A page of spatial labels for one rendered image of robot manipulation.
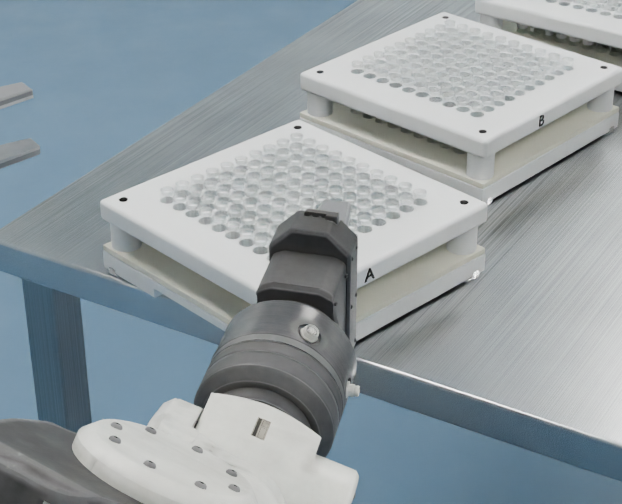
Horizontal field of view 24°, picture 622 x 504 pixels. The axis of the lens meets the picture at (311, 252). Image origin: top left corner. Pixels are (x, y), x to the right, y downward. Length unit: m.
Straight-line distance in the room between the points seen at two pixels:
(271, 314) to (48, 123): 2.78
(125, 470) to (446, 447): 1.98
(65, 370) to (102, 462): 0.92
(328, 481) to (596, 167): 0.78
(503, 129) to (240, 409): 0.66
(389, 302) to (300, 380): 0.39
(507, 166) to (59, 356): 0.48
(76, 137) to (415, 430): 1.38
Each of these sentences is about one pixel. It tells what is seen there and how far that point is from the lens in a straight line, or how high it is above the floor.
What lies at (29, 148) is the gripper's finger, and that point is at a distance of 1.30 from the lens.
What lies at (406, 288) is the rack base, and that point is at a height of 0.88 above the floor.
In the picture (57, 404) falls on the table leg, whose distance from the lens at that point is 1.50.
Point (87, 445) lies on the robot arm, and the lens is 0.56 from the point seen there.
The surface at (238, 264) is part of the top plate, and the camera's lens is 1.19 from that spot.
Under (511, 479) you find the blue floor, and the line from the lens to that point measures 2.46.
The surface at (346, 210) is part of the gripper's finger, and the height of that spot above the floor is 1.05.
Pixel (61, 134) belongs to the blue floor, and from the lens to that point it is 3.59.
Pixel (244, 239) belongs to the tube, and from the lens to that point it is 1.22.
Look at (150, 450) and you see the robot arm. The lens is 0.58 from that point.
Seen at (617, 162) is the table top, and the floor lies 0.86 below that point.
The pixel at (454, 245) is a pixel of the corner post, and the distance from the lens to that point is 1.30.
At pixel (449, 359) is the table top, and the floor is 0.86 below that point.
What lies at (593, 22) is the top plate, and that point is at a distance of 1.71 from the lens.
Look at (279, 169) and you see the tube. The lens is 1.32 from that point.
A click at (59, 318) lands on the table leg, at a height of 0.77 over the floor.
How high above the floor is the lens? 1.54
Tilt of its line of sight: 30 degrees down
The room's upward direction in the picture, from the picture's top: straight up
